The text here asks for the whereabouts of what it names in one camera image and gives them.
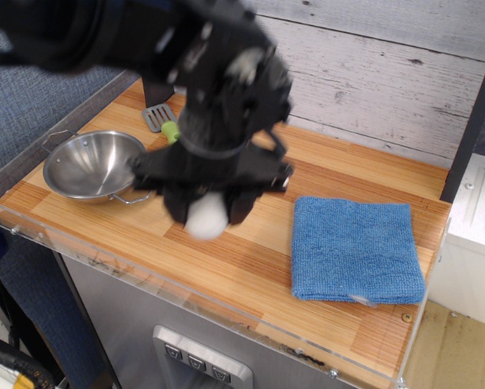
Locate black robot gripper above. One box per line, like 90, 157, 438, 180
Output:
129, 142, 293, 225

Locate white sushi with black band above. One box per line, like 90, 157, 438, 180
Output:
185, 192, 228, 241

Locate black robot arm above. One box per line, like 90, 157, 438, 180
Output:
0, 1, 292, 224

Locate clear acrylic front guard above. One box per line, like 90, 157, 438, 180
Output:
0, 195, 453, 389

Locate stainless steel toy cabinet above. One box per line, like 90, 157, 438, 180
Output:
62, 256, 350, 388

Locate silver dispenser button panel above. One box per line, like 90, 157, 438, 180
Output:
152, 325, 253, 388

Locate blue folded cloth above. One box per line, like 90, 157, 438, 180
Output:
291, 196, 426, 305

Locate yellow object at corner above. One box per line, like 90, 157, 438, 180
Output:
12, 372, 36, 389

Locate white ribbed side appliance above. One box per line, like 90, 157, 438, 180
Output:
429, 154, 485, 323

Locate green handled grey spatula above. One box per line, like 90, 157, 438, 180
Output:
142, 104, 181, 145

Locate stainless steel bowl with handles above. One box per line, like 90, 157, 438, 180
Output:
42, 130, 152, 205

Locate dark left vertical post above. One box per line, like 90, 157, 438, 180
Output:
142, 76, 175, 108

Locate dark vertical post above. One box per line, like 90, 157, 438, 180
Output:
142, 76, 175, 108
440, 75, 485, 203

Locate dark right vertical post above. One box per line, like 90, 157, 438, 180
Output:
440, 75, 485, 203

